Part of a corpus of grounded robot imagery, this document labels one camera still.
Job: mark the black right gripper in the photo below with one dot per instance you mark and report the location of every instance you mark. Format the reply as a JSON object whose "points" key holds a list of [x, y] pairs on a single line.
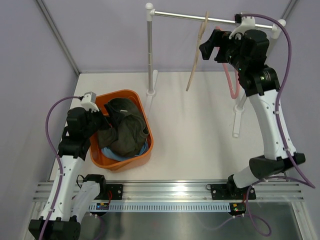
{"points": [[218, 38]]}

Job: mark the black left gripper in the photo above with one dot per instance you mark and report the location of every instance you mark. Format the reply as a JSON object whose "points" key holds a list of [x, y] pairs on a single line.
{"points": [[112, 118]]}

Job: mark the pink plastic hanger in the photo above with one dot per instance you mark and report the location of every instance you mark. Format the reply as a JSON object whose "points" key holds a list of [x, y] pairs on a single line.
{"points": [[233, 93]]}

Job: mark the beige wooden hanger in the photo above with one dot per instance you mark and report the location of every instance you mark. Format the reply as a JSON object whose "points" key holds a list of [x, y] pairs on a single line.
{"points": [[197, 50]]}

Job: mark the olive green shorts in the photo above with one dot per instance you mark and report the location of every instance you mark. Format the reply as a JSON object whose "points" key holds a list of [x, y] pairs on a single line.
{"points": [[129, 139]]}

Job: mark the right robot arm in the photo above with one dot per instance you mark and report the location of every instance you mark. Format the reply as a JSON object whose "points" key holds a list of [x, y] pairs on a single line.
{"points": [[247, 53]]}

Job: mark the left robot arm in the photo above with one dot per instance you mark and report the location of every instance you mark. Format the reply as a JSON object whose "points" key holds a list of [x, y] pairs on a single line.
{"points": [[63, 213]]}

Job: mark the orange plastic laundry basket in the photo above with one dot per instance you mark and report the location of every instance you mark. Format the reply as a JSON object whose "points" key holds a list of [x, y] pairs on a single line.
{"points": [[96, 155]]}

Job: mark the silver clothes rack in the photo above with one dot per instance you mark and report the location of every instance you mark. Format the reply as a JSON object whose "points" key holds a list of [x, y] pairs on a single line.
{"points": [[153, 73]]}

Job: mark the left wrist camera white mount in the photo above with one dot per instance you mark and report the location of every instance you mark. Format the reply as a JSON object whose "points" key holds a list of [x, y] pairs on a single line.
{"points": [[88, 102]]}

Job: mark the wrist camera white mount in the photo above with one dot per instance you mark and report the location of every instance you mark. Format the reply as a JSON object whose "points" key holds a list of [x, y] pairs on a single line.
{"points": [[88, 102], [243, 23]]}

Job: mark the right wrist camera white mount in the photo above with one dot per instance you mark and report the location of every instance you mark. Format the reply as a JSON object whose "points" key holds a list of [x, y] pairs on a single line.
{"points": [[243, 23]]}

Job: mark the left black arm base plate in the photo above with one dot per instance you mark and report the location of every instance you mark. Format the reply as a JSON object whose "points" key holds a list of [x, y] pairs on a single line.
{"points": [[112, 191]]}

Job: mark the white slotted cable duct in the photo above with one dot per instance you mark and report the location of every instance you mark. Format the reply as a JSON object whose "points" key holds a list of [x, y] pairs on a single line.
{"points": [[162, 207]]}

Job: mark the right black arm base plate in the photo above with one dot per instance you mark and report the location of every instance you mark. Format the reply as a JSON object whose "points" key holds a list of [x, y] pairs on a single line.
{"points": [[224, 192]]}

